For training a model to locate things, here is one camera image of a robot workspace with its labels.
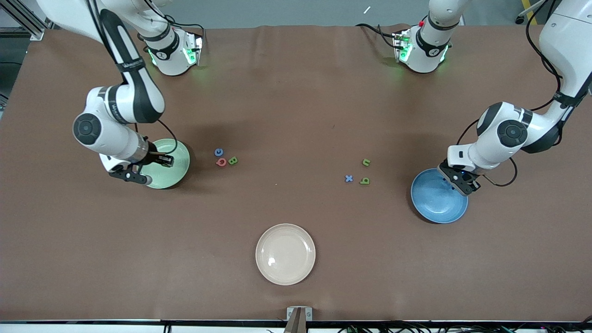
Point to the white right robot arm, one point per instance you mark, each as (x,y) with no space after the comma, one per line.
(115,134)

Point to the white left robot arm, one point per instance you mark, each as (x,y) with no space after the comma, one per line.
(569,41)

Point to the light green plate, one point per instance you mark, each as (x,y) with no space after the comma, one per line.
(178,173)

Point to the green letter B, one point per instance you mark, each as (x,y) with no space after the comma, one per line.
(230,160)

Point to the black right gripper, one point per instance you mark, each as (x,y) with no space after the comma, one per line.
(151,158)

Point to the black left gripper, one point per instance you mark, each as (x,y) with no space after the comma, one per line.
(473,188)

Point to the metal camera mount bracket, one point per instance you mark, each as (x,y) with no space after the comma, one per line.
(299,314)

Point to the black caster wheel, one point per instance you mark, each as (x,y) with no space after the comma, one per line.
(520,19)

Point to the beige plate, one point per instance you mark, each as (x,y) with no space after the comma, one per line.
(285,254)

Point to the pink letter Q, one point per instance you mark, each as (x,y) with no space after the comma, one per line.
(218,159)

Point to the blue plate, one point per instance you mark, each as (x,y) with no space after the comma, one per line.
(434,203)

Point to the brown table cover sheet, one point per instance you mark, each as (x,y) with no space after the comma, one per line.
(296,115)

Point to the aluminium frame profile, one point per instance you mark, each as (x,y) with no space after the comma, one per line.
(37,33)

